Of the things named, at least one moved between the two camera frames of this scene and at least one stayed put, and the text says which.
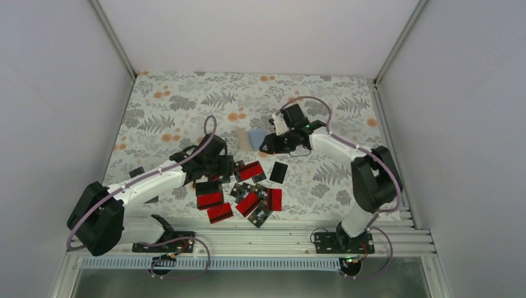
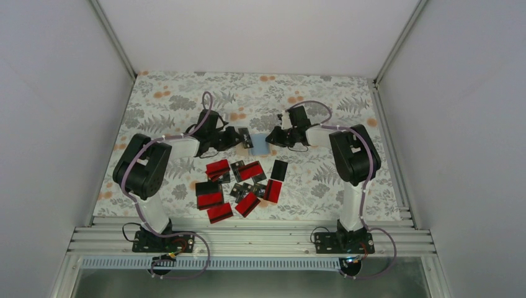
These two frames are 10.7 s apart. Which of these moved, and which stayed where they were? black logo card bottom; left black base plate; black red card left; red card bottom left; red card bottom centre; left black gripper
Moved: left black gripper; black logo card bottom
Stayed: red card bottom left; left black base plate; red card bottom centre; black red card left
